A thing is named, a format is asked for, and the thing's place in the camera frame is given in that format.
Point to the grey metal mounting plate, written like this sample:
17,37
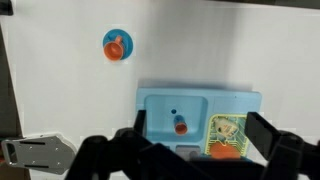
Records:
43,153

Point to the grey toy faucet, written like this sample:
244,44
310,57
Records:
186,151

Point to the small orange cup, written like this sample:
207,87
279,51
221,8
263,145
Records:
181,128

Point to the brown cardboard box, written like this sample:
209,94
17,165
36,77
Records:
10,175

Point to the beige toy dish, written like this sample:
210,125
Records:
226,126

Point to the yellow toy dish rack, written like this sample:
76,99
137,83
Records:
243,140

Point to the small blue cup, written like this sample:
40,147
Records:
179,118

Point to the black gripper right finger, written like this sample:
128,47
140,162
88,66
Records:
286,153

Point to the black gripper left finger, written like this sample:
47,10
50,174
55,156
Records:
133,156

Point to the blue toy sink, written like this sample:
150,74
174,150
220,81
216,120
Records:
156,110

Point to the blue saucer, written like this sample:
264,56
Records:
128,41

